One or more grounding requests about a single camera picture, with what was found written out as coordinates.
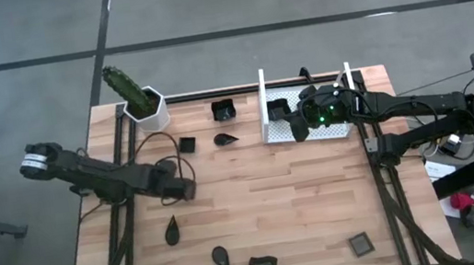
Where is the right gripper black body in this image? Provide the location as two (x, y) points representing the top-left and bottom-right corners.
(284, 79), (357, 144)

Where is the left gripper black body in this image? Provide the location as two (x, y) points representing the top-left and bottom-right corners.
(147, 158), (188, 203)

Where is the black teardrop plate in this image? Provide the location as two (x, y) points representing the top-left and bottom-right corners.
(212, 131), (241, 149)
(161, 213), (183, 248)
(210, 244), (231, 265)

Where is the white perforated metal rack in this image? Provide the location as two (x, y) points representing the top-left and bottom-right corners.
(252, 55), (363, 150)

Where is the small black glossy object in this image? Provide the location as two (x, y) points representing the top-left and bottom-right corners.
(296, 64), (318, 86)

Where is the white hexagonal planter pot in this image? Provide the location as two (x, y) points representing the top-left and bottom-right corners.
(120, 82), (173, 137)

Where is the green cactus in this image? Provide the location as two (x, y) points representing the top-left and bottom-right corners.
(99, 59), (162, 122)

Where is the white paper sheet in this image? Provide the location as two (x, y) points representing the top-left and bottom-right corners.
(423, 156), (458, 184)

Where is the white power adapter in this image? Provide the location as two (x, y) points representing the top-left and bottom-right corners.
(440, 132), (465, 157)

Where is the red cloth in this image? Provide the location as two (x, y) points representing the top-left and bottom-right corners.
(448, 190), (474, 213)

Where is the dark grey bag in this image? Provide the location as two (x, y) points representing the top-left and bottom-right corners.
(457, 204), (474, 233)

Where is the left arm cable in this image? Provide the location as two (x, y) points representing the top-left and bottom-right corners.
(128, 126), (202, 212)

